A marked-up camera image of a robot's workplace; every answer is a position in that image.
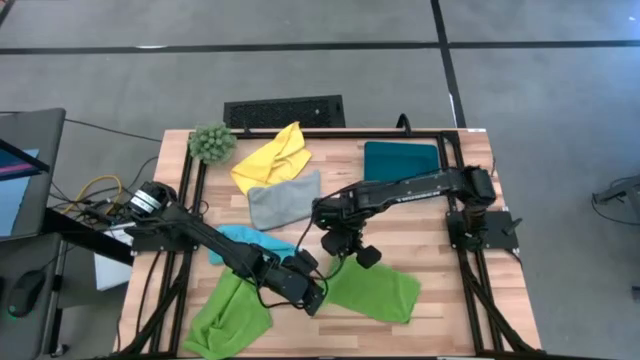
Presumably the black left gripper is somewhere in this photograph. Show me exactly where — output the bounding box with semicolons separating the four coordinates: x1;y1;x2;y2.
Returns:
260;262;327;318

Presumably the grey microfiber towel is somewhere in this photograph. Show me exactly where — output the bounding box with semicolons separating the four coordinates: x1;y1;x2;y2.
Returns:
247;169;322;232

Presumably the green microfiber towel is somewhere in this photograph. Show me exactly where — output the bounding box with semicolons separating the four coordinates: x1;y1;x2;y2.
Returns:
182;267;274;360
319;255;422;325

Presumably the turquoise microfiber towel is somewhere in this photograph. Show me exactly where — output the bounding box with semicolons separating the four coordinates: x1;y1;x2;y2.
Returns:
207;223;301;266

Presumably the yellow microfiber towel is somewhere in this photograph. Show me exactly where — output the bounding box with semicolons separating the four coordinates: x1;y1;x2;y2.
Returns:
229;120;313;196

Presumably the teal tray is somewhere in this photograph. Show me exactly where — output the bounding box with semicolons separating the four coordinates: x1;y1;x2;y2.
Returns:
363;140;441;184

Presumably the black perforated floor grille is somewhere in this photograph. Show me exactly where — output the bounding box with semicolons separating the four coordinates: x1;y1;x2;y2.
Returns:
223;94;346;129

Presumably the green artificial potted plant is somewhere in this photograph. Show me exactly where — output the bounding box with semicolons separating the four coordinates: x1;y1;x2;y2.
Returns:
187;121;239;166

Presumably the white paper sheet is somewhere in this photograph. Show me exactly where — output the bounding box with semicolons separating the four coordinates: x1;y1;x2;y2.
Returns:
93;224;134;292

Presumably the black desk beam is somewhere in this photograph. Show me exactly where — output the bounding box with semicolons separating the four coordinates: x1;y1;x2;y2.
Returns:
42;207;136;266

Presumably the black computer mouse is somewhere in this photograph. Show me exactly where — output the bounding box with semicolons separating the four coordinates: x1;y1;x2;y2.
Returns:
7;269;46;319

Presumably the dark grey desk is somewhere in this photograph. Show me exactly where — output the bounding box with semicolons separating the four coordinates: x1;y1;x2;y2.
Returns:
0;232;66;360

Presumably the grey floor stand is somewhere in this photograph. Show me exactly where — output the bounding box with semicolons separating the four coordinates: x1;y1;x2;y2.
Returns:
591;174;640;227

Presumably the dark desk monitor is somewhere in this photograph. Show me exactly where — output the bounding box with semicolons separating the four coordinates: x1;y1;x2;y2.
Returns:
0;107;67;242

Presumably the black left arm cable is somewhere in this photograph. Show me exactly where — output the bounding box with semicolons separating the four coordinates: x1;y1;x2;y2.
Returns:
252;269;331;310

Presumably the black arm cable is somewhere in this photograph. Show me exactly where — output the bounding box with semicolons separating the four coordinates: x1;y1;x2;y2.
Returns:
294;182;351;254
252;269;331;310

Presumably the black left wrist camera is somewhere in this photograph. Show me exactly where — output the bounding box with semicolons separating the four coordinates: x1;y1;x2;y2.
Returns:
293;248;320;274

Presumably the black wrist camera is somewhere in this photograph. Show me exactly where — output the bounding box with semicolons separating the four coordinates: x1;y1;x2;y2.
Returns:
293;248;320;274
354;244;383;270

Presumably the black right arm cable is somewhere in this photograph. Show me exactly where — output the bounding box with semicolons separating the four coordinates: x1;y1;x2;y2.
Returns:
294;182;351;254

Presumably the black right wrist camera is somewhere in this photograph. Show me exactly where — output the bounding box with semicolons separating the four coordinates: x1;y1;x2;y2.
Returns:
354;244;383;270

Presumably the black aluminium table frame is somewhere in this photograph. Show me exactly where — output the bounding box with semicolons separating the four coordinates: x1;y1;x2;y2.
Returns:
112;127;546;360

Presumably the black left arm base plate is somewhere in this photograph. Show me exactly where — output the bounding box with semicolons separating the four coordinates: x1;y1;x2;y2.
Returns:
130;212;204;254

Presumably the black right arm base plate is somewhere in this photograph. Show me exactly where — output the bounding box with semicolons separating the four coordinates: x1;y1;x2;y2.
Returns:
446;209;521;251

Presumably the black cable bundle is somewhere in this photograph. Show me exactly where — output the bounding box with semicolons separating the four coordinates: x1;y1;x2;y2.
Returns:
49;155;166;229

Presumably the yellow cable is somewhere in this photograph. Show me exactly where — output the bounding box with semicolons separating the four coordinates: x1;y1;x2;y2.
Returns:
62;174;124;216

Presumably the black floor cable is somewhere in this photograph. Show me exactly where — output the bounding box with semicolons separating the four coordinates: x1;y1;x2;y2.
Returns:
63;117;164;144

